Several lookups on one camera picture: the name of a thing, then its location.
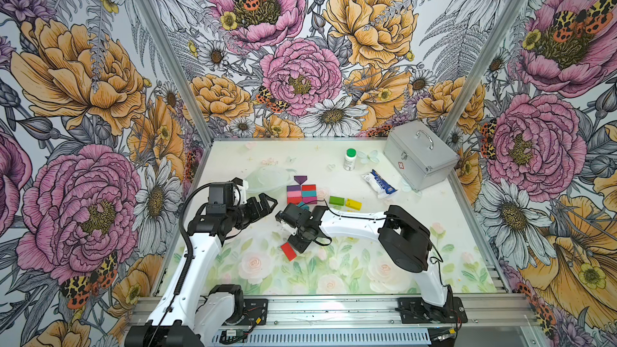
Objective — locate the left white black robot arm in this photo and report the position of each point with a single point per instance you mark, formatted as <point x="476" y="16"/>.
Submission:
<point x="183" y="317"/>

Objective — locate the red block cluster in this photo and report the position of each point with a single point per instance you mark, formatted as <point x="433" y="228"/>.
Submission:
<point x="289" y="252"/>

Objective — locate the small green circuit board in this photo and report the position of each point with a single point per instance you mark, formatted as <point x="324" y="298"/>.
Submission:
<point x="231" y="336"/>

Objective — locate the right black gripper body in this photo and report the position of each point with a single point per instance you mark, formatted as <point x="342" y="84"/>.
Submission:
<point x="300" y="241"/>

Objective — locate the blue white plastic packet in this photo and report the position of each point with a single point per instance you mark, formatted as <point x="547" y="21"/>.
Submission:
<point x="379" y="185"/>

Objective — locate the silver metal case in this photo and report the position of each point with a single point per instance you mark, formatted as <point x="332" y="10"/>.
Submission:
<point x="419" y="155"/>

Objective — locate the yellow block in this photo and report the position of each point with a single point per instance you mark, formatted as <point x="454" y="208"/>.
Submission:
<point x="352" y="204"/>

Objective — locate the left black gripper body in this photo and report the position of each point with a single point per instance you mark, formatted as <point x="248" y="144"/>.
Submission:
<point x="245" y="214"/>

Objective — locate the white bottle green cap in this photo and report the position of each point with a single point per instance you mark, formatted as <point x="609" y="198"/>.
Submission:
<point x="350" y="159"/>

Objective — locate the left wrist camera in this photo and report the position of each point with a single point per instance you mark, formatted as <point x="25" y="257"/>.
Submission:
<point x="240" y="191"/>

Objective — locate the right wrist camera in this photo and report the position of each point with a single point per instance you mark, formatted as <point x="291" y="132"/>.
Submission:
<point x="287" y="227"/>

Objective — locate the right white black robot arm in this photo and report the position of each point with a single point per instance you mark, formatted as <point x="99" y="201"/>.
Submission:
<point x="403" y="238"/>

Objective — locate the left aluminium frame post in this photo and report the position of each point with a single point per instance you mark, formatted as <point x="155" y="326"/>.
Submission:
<point x="156" y="28"/>

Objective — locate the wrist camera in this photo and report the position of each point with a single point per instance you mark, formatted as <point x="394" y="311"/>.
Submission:
<point x="287" y="227"/>
<point x="240" y="191"/>

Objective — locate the magenta rectangular block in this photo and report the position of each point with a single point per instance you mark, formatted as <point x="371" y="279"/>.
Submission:
<point x="309" y="200"/>

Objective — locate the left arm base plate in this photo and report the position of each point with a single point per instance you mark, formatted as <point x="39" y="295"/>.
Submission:
<point x="255" y="312"/>

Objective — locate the purple triangular block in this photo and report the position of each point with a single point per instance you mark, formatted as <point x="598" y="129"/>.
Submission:
<point x="300" y="179"/>

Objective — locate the aluminium front rail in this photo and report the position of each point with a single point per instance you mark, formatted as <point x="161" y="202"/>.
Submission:
<point x="497" y="309"/>

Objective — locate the right aluminium frame post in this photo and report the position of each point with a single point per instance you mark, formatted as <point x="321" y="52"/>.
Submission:
<point x="473" y="79"/>

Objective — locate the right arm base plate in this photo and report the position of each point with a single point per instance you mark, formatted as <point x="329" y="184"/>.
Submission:
<point x="413" y="310"/>

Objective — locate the green rectangular block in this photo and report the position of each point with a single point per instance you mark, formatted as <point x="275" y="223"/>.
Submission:
<point x="337" y="201"/>

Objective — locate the aluminium frame post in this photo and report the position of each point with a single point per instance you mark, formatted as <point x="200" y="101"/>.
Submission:
<point x="156" y="28"/>
<point x="473" y="79"/>

